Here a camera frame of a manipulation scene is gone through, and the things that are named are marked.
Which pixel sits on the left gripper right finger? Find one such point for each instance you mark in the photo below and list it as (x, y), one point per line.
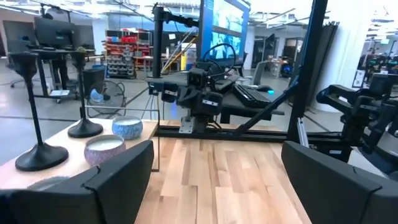
(342, 199)

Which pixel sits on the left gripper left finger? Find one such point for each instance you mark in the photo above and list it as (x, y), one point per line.
(118, 193)

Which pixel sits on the pink patterned ceramic bowl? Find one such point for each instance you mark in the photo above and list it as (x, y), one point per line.
(104, 154)

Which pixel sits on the black metal candlestick holder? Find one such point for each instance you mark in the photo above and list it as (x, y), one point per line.
(42, 158)
(85, 129)

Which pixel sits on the black box white label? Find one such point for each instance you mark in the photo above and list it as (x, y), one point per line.
(154, 89)
(169, 92)

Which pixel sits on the yellow white container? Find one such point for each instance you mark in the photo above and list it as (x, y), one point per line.
(189, 57)

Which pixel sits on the black monitor pole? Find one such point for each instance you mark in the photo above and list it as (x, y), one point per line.
(157, 46)

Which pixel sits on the wooden shelf with black legs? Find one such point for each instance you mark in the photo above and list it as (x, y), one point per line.
(74, 149)

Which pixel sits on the black keyboard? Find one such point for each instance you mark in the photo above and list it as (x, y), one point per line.
(252, 96)

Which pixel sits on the grey office chair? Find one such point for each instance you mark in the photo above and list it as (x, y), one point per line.
(259, 71)

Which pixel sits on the black computer mouse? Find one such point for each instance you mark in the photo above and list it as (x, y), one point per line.
(264, 88)

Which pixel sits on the silver aluminium bar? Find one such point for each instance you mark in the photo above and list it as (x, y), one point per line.
(303, 133)

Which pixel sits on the red bin storage shelf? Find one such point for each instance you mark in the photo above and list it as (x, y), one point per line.
(127, 53)

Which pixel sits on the black floor fan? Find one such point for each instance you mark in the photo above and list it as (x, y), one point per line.
(112, 96)

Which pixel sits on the monitor with blue screen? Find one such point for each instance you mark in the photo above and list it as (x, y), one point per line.
(227, 18)

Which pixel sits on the black waste bin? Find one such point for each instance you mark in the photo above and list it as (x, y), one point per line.
(93, 77)

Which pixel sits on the dark monitor on desk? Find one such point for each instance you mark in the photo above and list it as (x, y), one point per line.
(84, 37)
(54, 32)

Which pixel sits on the black background desk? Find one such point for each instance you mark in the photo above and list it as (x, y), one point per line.
(59, 53)

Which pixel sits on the white room column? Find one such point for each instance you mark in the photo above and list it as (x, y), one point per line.
(351, 46)

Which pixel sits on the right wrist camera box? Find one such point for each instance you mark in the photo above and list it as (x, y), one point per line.
(197, 77)

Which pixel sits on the silver metal bracket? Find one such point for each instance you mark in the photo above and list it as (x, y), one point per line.
(186, 126)

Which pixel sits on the black aluminium table frame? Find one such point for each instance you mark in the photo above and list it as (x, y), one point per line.
(308, 62)

